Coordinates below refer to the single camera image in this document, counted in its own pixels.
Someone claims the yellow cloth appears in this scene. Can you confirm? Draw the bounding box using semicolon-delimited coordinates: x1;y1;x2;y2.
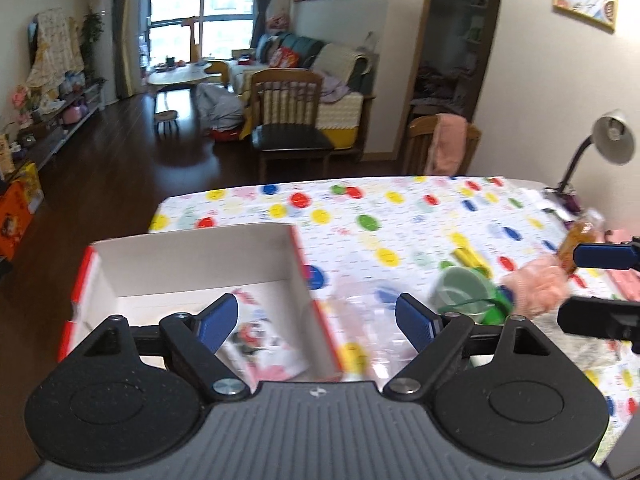
451;246;494;280

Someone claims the small wooden stool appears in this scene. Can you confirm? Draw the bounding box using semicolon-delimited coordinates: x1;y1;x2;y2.
153;110;180;134

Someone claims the green ceramic mug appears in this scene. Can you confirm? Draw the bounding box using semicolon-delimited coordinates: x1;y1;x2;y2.
427;266;496;323

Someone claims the pink fluffy cloth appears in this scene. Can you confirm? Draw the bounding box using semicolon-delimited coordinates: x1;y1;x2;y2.
501;255;570;318

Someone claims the orange gift bag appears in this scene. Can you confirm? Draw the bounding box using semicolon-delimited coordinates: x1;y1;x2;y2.
0;162;44;260

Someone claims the pink towel on chair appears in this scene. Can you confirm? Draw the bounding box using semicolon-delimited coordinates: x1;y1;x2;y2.
424;114;468;177

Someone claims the balloon print tablecloth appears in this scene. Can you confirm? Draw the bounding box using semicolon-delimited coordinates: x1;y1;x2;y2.
148;174;640;466

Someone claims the light wooden coffee table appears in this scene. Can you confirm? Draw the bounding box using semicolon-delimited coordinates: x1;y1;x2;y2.
145;61;229;108

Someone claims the green sponge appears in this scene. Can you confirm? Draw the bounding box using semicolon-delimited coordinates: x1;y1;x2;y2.
476;285;514;325

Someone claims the long low tv cabinet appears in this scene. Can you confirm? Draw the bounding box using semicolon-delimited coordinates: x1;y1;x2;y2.
13;79;104;172

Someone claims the dark wooden dining chair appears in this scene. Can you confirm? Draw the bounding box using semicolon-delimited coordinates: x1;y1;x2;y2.
250;68;334;183

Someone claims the sofa with cream cover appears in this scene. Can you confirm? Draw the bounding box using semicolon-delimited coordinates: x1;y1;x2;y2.
226;31;377;151

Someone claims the grey desk lamp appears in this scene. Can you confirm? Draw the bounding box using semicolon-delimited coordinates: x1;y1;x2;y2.
542;108;636;214

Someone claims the red white cardboard box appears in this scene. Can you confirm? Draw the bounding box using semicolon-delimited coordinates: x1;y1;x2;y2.
58;223;343;380

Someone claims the panda print tissue pack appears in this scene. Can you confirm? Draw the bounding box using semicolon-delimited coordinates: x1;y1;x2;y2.
221;288;308;391

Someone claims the grey bag on floor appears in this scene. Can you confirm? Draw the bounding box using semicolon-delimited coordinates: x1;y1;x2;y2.
195;82;245;131

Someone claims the clear bubble wrap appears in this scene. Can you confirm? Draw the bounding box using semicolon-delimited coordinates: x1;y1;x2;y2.
326;278;416;388

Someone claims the wooden chair with towel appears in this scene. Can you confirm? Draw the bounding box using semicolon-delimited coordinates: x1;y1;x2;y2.
401;114;482;177

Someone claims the orange drink bottle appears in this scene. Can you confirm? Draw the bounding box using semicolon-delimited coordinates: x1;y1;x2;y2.
555;208;604;275

